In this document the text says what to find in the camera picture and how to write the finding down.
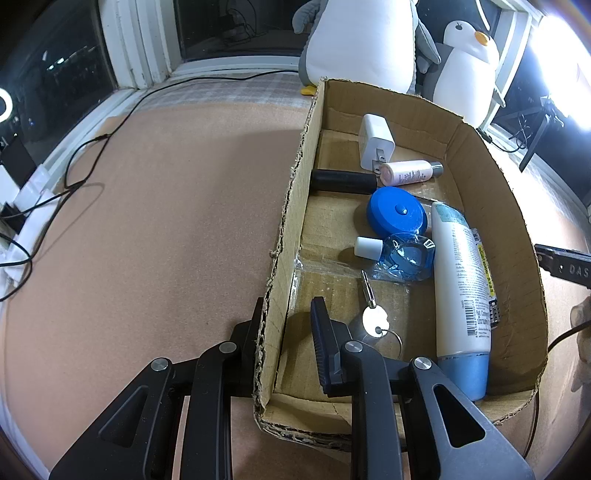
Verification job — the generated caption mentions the person's right hand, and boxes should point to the person's right hand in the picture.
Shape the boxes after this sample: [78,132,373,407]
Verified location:
[571,301,591,359]

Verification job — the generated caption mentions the black plug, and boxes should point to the black plug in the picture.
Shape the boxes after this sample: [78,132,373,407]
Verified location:
[0,202,25,232]

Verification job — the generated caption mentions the white lotion bottle blue cap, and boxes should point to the white lotion bottle blue cap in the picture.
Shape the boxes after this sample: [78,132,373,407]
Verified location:
[429,200,498,401]

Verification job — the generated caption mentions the black cylinder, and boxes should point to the black cylinder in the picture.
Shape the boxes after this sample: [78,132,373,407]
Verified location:
[309,168,379,195]

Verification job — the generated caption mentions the long black cable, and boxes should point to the long black cable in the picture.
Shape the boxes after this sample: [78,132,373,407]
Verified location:
[0,71,304,302]

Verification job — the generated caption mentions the checked cloth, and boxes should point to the checked cloth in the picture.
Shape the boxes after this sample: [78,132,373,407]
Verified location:
[133,68,591,214]

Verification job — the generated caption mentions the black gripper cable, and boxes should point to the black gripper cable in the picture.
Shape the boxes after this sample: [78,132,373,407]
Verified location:
[523,318,591,456]

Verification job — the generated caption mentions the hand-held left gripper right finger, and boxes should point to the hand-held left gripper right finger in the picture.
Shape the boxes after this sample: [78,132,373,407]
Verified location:
[310,296,536,480]

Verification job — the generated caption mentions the small pink bottle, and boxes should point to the small pink bottle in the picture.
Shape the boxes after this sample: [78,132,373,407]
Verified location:
[379,159,445,188]

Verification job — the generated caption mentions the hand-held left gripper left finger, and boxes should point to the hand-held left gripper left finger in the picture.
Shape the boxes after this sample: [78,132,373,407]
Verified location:
[48,296,265,480]

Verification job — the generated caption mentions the large penguin plush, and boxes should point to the large penguin plush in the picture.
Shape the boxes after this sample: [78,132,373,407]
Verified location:
[292,0,443,96]

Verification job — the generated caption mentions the blue round tape measure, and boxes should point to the blue round tape measure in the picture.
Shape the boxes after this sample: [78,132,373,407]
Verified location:
[366,186,430,237]

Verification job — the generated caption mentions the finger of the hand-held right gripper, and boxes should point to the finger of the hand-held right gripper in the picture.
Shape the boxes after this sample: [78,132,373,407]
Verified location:
[534,244,560,275]

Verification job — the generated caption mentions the white power strip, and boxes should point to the white power strip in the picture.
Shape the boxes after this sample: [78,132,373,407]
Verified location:
[0,163,64,283]

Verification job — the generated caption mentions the cardboard box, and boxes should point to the cardboard box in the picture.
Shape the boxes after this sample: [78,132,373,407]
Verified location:
[253,78,551,452]

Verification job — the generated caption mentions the silver key with ring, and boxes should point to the silver key with ring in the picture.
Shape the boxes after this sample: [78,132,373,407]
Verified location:
[359,269,403,359]

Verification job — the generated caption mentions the white power adapter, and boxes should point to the white power adapter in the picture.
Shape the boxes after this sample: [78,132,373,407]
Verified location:
[357,113,398,171]

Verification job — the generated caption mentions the ring light cable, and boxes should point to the ring light cable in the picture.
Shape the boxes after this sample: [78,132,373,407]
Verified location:
[479,128,528,154]

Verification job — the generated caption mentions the black tripod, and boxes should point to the black tripod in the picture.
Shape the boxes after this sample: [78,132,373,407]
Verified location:
[518,93,570,173]

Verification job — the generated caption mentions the small penguin plush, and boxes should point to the small penguin plush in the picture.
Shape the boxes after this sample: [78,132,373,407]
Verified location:
[421,20,501,128]

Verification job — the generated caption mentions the blue glass perfume bottle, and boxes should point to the blue glass perfume bottle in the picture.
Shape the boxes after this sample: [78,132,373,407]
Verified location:
[353,232,438,283]

